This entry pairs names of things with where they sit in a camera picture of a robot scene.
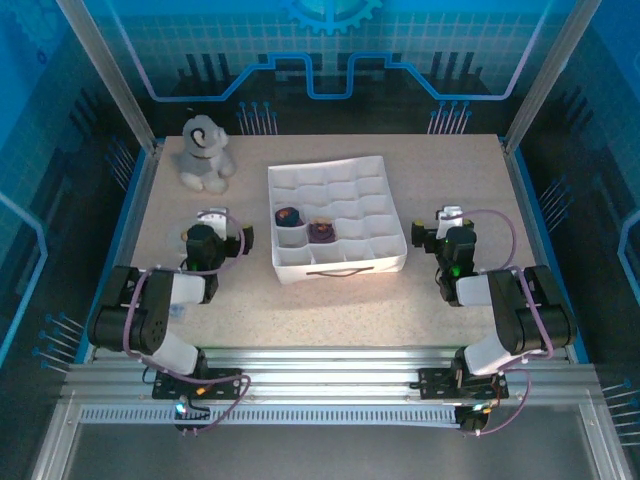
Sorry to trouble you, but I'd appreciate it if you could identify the purple sock with teal toe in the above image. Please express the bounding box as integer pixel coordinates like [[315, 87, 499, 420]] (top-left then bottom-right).
[[273, 204, 306, 230]]

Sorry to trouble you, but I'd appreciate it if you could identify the white divided organizer box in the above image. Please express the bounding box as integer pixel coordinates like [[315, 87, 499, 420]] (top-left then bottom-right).
[[266, 154, 408, 286]]

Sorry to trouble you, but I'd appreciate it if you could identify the purple sock with beige toe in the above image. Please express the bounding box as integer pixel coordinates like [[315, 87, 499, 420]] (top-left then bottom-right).
[[307, 215, 339, 246]]

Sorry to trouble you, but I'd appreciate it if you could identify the grey plush toy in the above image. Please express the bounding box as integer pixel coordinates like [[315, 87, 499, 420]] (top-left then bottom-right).
[[171, 113, 237, 194]]

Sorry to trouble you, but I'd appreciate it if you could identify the black connector puck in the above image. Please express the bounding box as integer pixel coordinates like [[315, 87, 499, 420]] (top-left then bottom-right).
[[172, 397, 211, 436], [455, 403, 494, 435]]

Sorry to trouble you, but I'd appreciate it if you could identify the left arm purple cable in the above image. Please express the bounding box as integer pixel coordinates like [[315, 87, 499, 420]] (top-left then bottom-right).
[[122, 210, 251, 437]]

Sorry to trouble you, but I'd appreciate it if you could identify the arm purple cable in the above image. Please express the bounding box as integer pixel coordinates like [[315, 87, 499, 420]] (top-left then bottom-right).
[[452, 208, 555, 437], [122, 210, 251, 437]]

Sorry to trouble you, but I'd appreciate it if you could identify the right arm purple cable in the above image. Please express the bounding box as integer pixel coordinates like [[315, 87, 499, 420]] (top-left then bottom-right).
[[452, 208, 555, 437]]

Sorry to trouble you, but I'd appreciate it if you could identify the aluminium table side rail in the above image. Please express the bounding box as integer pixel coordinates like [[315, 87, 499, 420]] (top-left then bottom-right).
[[82, 142, 164, 364]]

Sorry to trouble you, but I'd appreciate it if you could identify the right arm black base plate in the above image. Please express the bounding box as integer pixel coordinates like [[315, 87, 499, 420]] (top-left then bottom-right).
[[417, 367, 510, 401]]

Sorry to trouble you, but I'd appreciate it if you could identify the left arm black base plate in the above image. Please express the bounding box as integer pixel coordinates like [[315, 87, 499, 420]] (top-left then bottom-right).
[[152, 367, 246, 401]]

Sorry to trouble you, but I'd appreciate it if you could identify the wide aluminium frame rail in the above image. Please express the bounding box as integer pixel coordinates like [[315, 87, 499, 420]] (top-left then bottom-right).
[[62, 344, 609, 401]]

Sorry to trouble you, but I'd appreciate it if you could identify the aluminium frame post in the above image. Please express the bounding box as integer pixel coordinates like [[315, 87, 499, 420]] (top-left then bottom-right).
[[54, 0, 164, 154], [502, 0, 594, 154]]

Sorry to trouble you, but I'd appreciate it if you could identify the slotted grey cable duct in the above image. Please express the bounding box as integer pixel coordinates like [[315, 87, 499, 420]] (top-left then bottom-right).
[[79, 405, 461, 427]]

